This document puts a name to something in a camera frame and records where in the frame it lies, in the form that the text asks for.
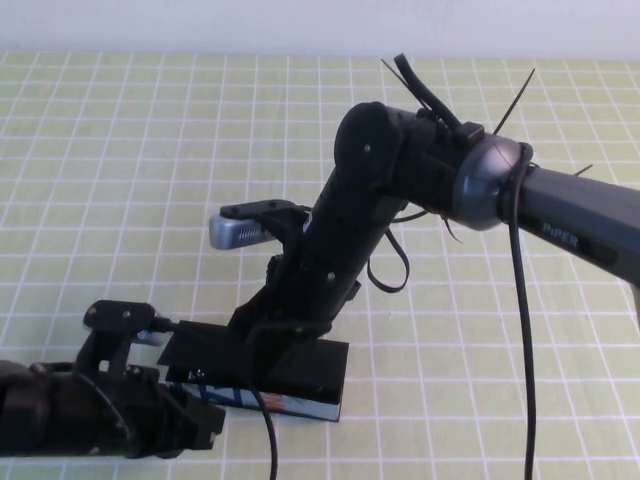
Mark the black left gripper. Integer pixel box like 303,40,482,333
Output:
73,366,227,461

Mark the right wrist camera black silver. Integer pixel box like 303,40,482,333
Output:
208,198,301,250

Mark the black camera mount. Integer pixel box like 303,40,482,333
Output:
77,327,146,381
259,204,315,261

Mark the black left camera cable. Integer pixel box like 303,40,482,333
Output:
152,314,281,480

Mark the thin black camera cable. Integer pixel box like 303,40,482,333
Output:
366,227,412,295

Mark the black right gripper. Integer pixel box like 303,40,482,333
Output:
229,211,392,392

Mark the left wrist camera black silver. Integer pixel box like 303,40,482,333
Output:
82,298,171,348

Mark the thick black cable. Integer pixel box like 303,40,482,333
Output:
393,53,540,480

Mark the long black zip tie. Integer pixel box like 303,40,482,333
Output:
492,67,537,137

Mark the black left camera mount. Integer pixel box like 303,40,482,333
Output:
77,327,146,381

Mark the black printed glasses case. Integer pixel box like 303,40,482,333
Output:
158,319,350,424

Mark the wrist camera black silver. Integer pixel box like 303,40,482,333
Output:
82,298,171,348
208,198,301,250

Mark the thin black zip tie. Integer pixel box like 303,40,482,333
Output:
380,58,432,110

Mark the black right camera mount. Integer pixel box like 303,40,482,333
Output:
259,204,315,261

